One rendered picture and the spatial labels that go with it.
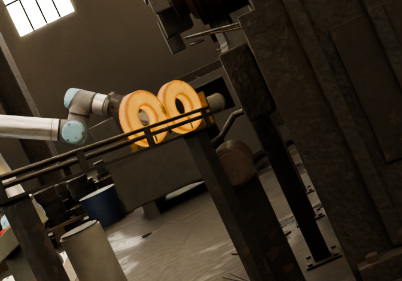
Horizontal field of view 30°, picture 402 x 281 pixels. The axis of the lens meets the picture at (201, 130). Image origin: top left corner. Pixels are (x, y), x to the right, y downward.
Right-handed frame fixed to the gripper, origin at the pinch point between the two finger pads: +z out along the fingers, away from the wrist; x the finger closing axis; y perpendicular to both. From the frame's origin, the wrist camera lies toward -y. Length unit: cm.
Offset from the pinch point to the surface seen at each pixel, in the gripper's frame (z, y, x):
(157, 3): -85, -15, 255
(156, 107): 11, 23, -46
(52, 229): -145, -204, 243
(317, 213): 58, -49, 60
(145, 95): 8, 26, -47
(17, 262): -13, -18, -77
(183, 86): 14.7, 25.9, -32.0
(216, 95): 22.9, 21.7, -21.6
